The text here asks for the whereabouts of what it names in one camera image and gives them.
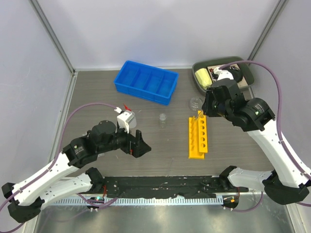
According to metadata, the small clear glass beaker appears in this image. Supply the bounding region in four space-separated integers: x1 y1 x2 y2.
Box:
159 113 167 128

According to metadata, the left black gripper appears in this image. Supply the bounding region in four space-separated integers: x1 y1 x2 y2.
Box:
98 122 151 157

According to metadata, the clear glass test tube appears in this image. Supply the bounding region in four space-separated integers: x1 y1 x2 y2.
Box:
196 111 205 120

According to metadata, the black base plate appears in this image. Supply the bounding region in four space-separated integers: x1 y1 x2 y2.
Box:
75 175 248 198

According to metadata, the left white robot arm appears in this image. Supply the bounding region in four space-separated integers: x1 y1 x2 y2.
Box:
1 120 151 223

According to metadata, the blue divided plastic bin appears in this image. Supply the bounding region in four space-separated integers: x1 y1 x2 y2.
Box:
114 61 179 106

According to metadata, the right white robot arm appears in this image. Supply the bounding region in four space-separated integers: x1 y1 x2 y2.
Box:
202 78 311 205

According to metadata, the pale yellow cup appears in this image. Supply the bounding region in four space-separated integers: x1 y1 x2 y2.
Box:
195 68 212 90

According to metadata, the grey plastic tray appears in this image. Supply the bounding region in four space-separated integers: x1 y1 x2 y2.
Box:
192 56 254 95

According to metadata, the clear glass flask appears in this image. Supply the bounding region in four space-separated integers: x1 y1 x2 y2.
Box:
189 97 203 111

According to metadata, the black round pouch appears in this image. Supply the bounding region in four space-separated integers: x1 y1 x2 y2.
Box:
229 66 243 83

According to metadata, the yellow test tube rack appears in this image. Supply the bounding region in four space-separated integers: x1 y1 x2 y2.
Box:
189 116 208 159

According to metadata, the floral patterned card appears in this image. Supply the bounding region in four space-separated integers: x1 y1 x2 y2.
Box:
207 64 248 89

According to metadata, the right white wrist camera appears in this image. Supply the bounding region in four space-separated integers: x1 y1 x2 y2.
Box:
213 67 234 80

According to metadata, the slotted cable duct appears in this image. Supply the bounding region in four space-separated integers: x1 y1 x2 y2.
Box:
52 195 223 206

